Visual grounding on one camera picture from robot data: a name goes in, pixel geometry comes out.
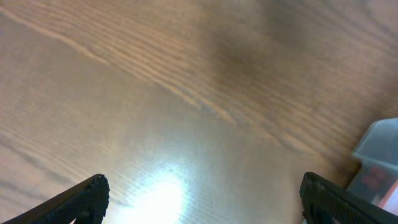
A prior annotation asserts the clear plastic storage bin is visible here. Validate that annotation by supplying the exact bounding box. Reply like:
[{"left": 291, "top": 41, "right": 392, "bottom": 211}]
[{"left": 347, "top": 118, "right": 397, "bottom": 206}]

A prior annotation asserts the pink printed t-shirt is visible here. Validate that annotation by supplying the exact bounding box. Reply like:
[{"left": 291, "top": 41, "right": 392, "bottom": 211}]
[{"left": 378, "top": 181, "right": 398, "bottom": 216}]

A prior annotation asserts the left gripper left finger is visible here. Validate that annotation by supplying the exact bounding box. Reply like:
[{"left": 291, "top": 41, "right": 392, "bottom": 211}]
[{"left": 4, "top": 174, "right": 109, "bottom": 224}]

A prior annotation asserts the red navy plaid shirt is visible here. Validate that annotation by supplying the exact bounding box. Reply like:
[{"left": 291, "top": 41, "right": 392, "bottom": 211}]
[{"left": 361, "top": 166, "right": 389, "bottom": 190}]

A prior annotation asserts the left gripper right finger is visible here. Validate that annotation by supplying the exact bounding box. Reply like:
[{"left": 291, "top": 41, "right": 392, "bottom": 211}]
[{"left": 299, "top": 172, "right": 397, "bottom": 224}]

